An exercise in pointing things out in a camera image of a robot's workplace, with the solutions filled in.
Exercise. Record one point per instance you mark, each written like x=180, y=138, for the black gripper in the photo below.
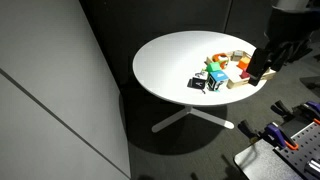
x=260, y=58

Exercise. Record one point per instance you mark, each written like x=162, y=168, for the multicoloured hollow cube toy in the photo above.
x=220, y=58

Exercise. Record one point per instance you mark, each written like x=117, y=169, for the Franka robot arm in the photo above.
x=290, y=23

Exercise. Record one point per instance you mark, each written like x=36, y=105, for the pink toy cube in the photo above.
x=244, y=74

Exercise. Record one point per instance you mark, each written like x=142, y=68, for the orange toy cube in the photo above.
x=243, y=63

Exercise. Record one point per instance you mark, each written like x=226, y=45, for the wooden tray box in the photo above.
x=238, y=83

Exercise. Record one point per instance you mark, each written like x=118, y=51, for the grey toy cube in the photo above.
x=238, y=55

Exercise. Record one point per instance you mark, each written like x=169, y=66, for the green toy block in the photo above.
x=213, y=66

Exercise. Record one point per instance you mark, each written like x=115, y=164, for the large blue patterned cube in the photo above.
x=218, y=80

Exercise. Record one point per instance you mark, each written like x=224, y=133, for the purple clamp with orange tip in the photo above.
x=283, y=108
x=278, y=135

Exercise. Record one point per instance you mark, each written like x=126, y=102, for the black stand base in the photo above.
x=301, y=50

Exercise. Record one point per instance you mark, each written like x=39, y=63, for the black and white letter cube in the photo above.
x=198, y=83

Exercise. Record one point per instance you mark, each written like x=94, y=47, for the perforated metal breadboard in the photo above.
x=305, y=146

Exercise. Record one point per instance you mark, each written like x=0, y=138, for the black robot cart top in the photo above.
x=256, y=163

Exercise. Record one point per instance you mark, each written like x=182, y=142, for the aluminium extrusion bar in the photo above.
x=313, y=167

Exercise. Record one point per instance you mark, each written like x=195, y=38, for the white table pedestal base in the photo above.
x=191, y=112

